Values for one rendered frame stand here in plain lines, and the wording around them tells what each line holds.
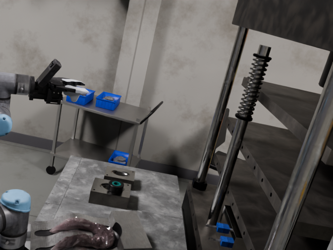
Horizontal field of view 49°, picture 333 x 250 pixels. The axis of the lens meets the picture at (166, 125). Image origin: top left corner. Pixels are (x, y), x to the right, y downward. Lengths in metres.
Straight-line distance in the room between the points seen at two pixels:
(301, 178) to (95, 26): 3.17
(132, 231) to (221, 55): 2.68
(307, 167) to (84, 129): 3.36
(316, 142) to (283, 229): 0.28
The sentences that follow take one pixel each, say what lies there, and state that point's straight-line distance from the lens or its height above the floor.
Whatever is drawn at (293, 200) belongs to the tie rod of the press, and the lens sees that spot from 1.13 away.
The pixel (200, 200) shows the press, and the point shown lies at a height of 0.78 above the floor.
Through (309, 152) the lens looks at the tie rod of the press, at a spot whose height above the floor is 1.53.
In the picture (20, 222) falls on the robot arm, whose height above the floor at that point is 1.20.
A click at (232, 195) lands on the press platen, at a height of 1.04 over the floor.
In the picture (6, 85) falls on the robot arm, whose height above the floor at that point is 1.44.
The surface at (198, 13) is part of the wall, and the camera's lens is 3.89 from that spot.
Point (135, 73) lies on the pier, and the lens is 3.81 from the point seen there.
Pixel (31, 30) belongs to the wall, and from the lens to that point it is 4.14.
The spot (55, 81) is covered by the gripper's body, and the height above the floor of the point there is 1.46.
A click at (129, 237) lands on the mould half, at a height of 0.91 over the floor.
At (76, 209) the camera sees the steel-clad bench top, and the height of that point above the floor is 0.80.
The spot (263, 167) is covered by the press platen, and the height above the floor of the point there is 1.29.
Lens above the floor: 1.82
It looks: 18 degrees down
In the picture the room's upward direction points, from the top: 14 degrees clockwise
